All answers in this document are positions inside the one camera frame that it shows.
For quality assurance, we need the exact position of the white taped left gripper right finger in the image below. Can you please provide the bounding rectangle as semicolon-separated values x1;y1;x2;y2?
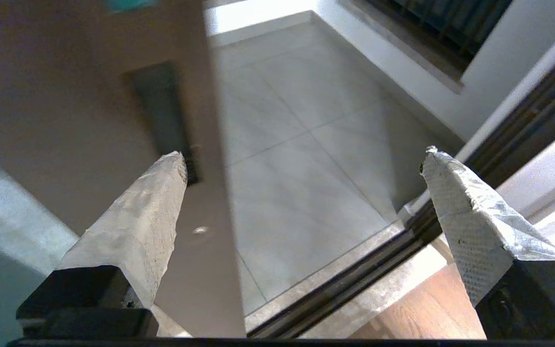
420;146;555;338

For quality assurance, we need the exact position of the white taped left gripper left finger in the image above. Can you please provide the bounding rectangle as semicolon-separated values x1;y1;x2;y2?
16;151;189;338

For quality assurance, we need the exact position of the brown framed sliding glass door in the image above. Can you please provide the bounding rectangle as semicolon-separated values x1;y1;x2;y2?
0;0;248;339

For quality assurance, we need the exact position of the recessed dark door handle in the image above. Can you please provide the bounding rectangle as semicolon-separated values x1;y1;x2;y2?
126;62;200;185

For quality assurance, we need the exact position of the dark metal floor track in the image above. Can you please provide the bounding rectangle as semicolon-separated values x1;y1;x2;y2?
244;222;447;339

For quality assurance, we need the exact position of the dark stone window sill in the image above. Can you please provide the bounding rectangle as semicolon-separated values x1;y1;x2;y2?
338;0;466;94

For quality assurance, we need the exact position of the black barred window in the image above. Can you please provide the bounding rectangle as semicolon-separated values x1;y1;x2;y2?
355;0;514;73

